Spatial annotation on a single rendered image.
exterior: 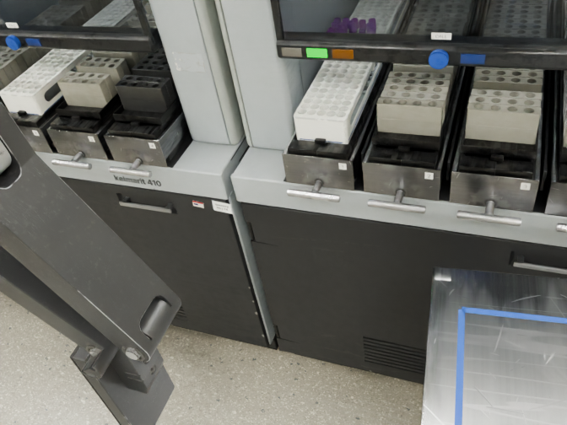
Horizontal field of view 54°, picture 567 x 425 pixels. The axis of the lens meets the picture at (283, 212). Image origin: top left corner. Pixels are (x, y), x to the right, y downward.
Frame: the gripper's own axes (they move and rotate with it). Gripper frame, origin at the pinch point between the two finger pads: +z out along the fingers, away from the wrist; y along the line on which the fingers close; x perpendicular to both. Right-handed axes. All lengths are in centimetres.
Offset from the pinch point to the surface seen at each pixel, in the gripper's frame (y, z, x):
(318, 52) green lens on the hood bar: -10, 22, 72
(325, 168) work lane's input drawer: -8, 42, 66
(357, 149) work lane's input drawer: -3, 40, 70
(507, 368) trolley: 25, 38, 30
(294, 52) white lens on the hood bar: -14, 22, 72
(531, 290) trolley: 27, 38, 42
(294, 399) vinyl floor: -23, 120, 58
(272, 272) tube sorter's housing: -25, 76, 66
